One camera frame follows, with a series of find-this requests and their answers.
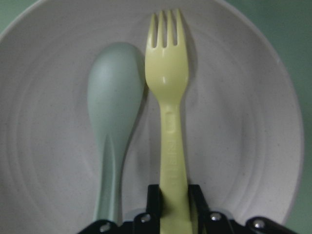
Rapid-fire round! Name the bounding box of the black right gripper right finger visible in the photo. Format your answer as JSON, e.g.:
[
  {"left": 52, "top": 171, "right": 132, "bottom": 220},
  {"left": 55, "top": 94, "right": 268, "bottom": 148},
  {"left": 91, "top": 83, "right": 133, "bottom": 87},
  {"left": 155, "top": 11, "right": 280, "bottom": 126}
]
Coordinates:
[{"left": 188, "top": 184, "right": 210, "bottom": 234}]

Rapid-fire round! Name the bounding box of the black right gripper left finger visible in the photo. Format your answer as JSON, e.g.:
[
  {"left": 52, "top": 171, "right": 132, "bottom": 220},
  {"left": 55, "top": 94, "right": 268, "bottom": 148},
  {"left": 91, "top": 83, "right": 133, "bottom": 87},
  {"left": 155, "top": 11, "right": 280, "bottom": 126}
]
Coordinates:
[{"left": 145, "top": 184, "right": 162, "bottom": 234}]

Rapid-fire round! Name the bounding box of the white round bowl plate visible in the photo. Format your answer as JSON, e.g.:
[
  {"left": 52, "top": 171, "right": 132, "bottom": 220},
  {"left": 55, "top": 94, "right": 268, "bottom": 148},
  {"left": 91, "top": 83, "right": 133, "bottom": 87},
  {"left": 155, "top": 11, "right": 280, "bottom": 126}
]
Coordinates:
[{"left": 0, "top": 0, "right": 305, "bottom": 226}]

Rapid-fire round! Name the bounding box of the yellow plastic fork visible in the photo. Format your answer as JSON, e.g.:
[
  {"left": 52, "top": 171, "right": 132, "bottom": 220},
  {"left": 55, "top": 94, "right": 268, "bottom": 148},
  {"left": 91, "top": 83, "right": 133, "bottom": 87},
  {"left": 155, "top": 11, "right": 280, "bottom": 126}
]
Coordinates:
[{"left": 145, "top": 10, "right": 193, "bottom": 234}]

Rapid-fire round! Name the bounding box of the pale green plastic spoon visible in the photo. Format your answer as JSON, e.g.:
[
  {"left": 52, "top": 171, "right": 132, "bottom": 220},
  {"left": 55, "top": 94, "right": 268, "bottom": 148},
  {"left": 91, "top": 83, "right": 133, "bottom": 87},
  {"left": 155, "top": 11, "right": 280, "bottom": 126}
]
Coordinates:
[{"left": 87, "top": 42, "right": 145, "bottom": 222}]

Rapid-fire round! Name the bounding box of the light green serving tray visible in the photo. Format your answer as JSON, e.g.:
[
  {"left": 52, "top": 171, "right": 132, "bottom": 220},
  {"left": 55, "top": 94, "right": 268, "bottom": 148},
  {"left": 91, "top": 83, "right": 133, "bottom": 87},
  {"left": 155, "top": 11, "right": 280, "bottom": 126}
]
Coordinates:
[{"left": 0, "top": 0, "right": 312, "bottom": 221}]

